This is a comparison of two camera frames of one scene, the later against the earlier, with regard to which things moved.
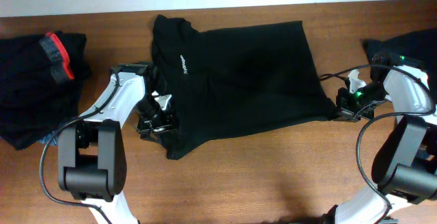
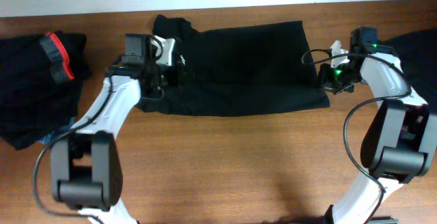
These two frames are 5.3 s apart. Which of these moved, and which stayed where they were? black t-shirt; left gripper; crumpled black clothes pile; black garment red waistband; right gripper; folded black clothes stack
Moved: black t-shirt; right gripper; left gripper
Stayed: crumpled black clothes pile; black garment red waistband; folded black clothes stack
